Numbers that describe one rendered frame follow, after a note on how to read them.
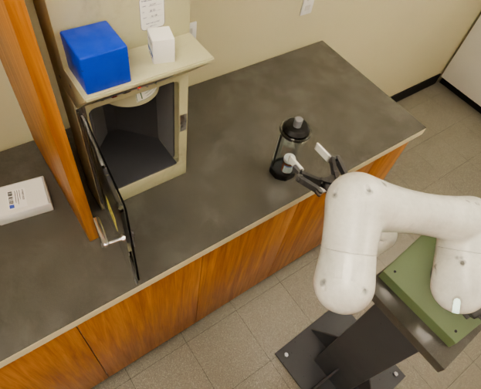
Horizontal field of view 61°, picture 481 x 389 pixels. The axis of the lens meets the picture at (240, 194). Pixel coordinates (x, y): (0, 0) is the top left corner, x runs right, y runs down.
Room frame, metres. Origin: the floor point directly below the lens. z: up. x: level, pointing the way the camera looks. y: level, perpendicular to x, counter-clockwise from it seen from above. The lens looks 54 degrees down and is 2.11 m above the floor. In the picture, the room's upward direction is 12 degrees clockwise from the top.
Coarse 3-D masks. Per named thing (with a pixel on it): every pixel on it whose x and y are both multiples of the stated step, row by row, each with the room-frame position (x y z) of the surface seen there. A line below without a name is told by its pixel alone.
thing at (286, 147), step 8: (304, 120) 1.05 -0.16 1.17; (280, 128) 0.99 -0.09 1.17; (288, 136) 0.96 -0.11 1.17; (280, 144) 0.98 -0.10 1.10; (288, 144) 0.96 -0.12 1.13; (296, 144) 0.96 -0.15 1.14; (304, 144) 0.99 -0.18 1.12; (280, 152) 0.97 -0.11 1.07; (288, 152) 0.96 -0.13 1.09; (296, 152) 0.97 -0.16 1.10; (280, 160) 0.97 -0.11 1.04; (296, 160) 0.98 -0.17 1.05; (280, 168) 0.96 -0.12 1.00; (288, 168) 0.96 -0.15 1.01
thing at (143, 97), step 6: (150, 90) 0.85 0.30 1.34; (156, 90) 0.87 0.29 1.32; (132, 96) 0.81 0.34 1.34; (138, 96) 0.81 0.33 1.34; (144, 96) 0.83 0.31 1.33; (150, 96) 0.84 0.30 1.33; (114, 102) 0.79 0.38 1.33; (120, 102) 0.79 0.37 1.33; (126, 102) 0.79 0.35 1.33; (132, 102) 0.80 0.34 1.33; (138, 102) 0.81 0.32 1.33; (144, 102) 0.82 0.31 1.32
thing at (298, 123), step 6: (288, 120) 1.02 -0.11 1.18; (294, 120) 1.00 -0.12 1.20; (300, 120) 1.00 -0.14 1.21; (288, 126) 1.00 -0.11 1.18; (294, 126) 1.00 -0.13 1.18; (300, 126) 1.00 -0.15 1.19; (306, 126) 1.01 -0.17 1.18; (288, 132) 0.97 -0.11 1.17; (294, 132) 0.97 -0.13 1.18; (300, 132) 0.98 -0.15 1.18; (306, 132) 0.99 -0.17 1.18
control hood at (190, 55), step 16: (144, 48) 0.80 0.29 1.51; (176, 48) 0.82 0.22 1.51; (192, 48) 0.84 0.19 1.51; (144, 64) 0.74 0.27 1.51; (160, 64) 0.75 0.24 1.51; (176, 64) 0.77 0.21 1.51; (192, 64) 0.78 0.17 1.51; (144, 80) 0.69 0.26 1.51; (80, 96) 0.61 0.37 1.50; (96, 96) 0.61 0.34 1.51
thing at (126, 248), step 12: (84, 120) 0.64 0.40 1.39; (96, 144) 0.58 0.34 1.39; (96, 156) 0.56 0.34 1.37; (96, 168) 0.61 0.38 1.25; (108, 180) 0.49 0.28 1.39; (108, 192) 0.51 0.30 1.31; (120, 204) 0.44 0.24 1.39; (108, 216) 0.61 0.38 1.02; (120, 216) 0.43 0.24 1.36; (120, 228) 0.46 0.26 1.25; (132, 264) 0.43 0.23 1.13; (132, 276) 0.44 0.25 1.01
